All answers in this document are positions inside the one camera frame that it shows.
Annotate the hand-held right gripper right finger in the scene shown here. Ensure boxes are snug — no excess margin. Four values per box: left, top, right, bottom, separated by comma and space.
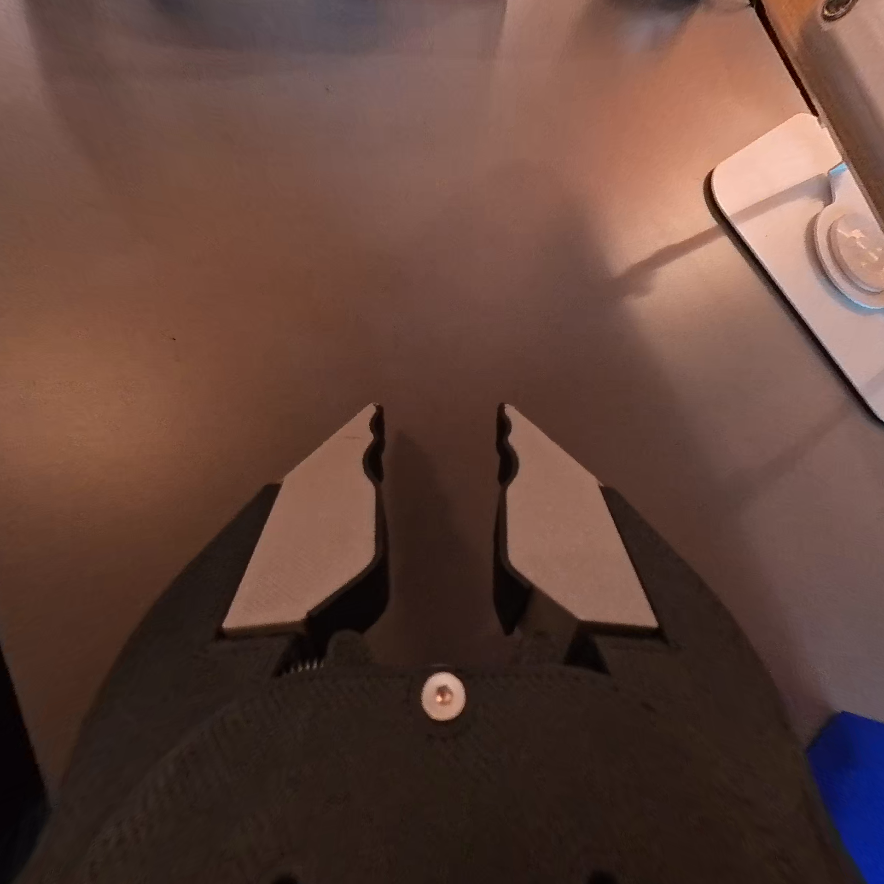
494, 402, 660, 638

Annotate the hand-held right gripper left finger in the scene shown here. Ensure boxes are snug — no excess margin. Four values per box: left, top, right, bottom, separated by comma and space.
221, 402, 389, 640

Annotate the blue plastic bin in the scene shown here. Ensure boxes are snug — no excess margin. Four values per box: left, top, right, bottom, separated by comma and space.
808, 715, 884, 884

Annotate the white clipboard stand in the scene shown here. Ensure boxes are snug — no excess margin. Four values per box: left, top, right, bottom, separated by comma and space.
710, 0, 884, 424

